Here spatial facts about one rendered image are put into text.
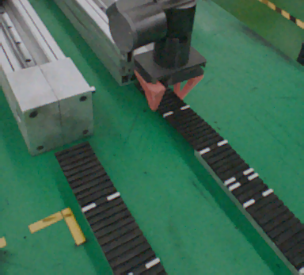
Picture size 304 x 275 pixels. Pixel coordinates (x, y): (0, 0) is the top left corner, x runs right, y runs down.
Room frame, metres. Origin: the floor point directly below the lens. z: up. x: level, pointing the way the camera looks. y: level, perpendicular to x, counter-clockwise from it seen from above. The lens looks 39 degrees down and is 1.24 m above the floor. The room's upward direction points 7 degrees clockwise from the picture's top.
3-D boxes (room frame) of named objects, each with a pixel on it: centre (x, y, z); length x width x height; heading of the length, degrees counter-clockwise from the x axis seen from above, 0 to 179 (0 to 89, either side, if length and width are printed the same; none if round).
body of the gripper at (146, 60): (0.49, 0.01, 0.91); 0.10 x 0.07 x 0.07; 128
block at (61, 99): (0.43, 0.17, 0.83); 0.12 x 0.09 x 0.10; 127
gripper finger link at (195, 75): (0.50, 0.00, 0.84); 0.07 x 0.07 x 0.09; 38
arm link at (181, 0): (0.49, 0.01, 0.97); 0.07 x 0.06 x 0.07; 136
